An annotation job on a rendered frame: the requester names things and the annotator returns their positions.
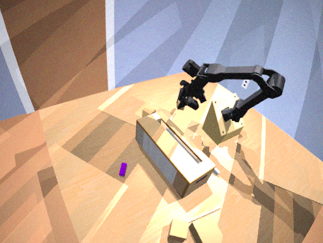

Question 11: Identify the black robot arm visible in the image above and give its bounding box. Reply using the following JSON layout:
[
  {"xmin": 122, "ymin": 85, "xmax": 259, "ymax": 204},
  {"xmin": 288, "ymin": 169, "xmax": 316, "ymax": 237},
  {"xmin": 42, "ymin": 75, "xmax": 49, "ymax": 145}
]
[{"xmin": 182, "ymin": 59, "xmax": 285, "ymax": 123}]

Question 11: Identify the small purple block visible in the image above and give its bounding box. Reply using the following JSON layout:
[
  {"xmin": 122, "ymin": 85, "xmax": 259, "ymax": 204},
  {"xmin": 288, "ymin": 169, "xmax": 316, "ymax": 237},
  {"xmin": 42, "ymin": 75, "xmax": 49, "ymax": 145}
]
[{"xmin": 119, "ymin": 163, "xmax": 127, "ymax": 176}]

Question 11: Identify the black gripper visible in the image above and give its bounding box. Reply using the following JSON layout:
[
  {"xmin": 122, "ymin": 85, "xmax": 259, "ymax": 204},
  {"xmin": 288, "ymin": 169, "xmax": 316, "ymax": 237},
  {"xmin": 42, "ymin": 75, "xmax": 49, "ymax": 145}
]
[{"xmin": 177, "ymin": 79, "xmax": 203, "ymax": 110}]

